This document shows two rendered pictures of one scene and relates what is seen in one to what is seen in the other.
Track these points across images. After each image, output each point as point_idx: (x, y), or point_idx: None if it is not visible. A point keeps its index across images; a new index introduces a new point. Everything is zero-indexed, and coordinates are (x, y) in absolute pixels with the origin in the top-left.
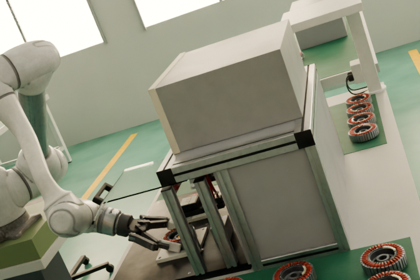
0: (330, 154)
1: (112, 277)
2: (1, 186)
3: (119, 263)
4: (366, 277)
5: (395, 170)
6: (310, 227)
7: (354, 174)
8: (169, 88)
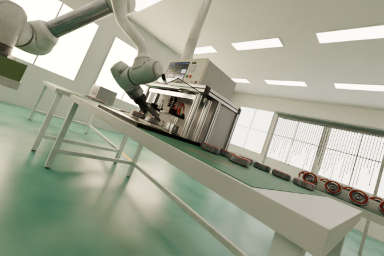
0: None
1: (119, 119)
2: (23, 21)
3: (112, 115)
4: None
5: None
6: (222, 140)
7: None
8: (212, 64)
